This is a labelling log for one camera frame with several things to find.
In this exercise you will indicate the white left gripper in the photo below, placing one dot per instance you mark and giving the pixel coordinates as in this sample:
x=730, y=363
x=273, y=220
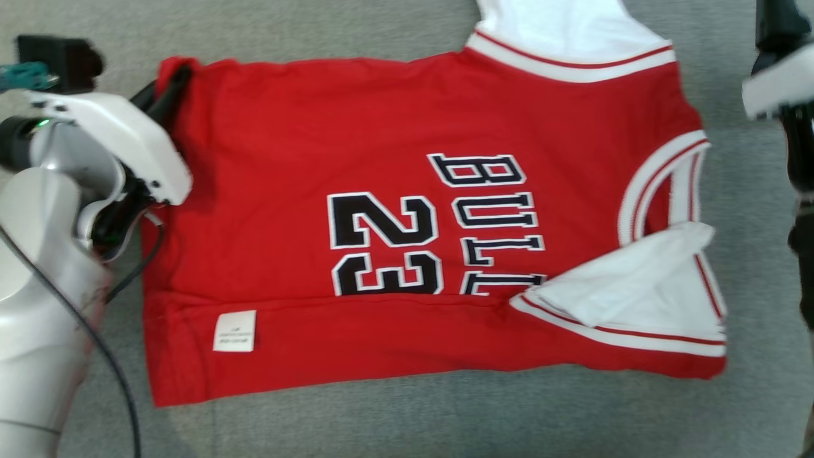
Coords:
x=133, y=130

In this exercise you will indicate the red white number jersey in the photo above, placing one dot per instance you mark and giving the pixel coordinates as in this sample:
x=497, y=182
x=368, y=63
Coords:
x=394, y=114

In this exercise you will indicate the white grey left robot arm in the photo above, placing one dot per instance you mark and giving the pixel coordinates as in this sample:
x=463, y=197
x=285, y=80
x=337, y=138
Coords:
x=38, y=305

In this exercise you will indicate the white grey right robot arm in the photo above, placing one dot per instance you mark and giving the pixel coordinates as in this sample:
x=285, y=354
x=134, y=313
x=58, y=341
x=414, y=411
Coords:
x=802, y=165

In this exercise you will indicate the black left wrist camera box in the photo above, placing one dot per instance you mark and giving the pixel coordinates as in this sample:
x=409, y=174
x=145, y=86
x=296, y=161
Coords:
x=60, y=60

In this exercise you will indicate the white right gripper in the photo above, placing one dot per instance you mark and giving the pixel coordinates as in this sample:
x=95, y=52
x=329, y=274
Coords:
x=782, y=83

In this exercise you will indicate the teal left camera connector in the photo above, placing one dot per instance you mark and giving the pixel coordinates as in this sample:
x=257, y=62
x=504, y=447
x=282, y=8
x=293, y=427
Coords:
x=22, y=75

